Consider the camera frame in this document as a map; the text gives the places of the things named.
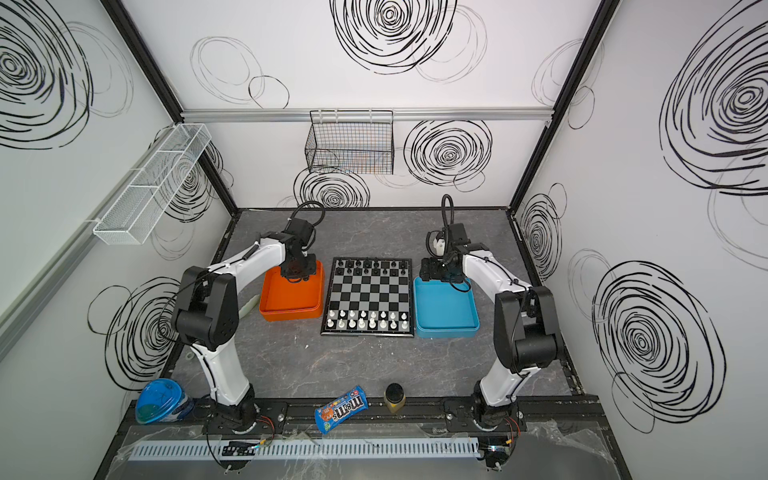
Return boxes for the black white chessboard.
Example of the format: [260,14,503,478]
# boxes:
[321,257,415,338]

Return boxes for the green metal tongs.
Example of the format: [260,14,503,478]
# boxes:
[238,294,261,320]

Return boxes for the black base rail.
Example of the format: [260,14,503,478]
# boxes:
[152,395,610,435]

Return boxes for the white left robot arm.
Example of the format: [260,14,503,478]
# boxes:
[171,217,316,432]

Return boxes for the yellow jar black lid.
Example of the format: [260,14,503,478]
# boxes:
[384,382,406,414]

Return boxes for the blue candy bag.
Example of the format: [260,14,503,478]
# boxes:
[314,386,369,435]

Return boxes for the blue plastic tray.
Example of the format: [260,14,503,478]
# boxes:
[413,278,479,339]

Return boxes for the orange plastic tray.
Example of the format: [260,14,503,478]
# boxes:
[259,260,324,322]

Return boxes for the blue lidded container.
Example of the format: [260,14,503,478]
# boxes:
[135,378,193,425]

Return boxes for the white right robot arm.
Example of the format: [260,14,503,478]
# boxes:
[420,223,564,430]

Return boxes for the white slotted cable duct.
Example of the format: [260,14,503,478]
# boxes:
[128,437,481,463]

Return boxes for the black wire basket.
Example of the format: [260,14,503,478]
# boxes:
[304,109,395,175]

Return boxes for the clear wall shelf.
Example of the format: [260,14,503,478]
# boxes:
[93,123,211,246]

